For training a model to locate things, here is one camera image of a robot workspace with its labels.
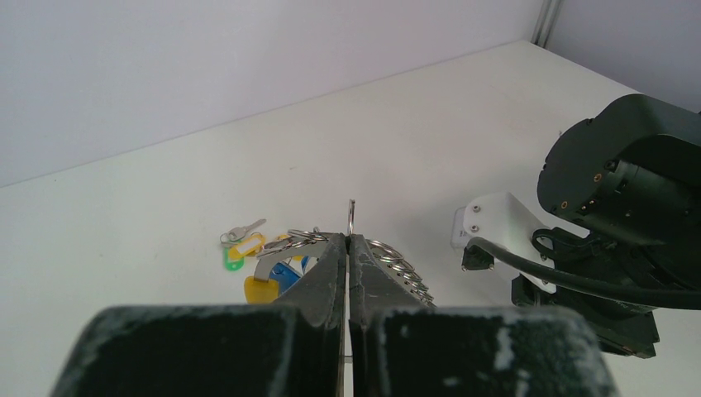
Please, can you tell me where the blue key tag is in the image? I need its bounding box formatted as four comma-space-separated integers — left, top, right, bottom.
269, 256, 310, 295

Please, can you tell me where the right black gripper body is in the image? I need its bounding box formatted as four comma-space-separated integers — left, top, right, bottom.
511, 227, 660, 359

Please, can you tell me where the yellow key tag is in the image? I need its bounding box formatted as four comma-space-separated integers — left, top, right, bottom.
243, 276, 279, 304

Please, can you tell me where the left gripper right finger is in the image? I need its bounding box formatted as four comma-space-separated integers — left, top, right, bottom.
348, 235, 619, 396

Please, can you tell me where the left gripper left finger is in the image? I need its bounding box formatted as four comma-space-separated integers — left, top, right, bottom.
51, 233, 347, 396

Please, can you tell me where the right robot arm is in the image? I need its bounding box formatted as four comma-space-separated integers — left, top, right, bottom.
531, 94, 700, 291

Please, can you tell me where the metal chain keyring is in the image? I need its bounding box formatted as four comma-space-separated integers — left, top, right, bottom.
251, 200, 435, 316

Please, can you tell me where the right aluminium frame post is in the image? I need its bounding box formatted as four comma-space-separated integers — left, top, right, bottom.
531, 0, 564, 48

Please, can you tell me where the right black camera cable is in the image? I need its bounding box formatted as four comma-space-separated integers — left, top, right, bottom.
461, 237, 701, 311

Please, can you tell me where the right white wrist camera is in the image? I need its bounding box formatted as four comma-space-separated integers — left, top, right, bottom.
451, 192, 555, 269

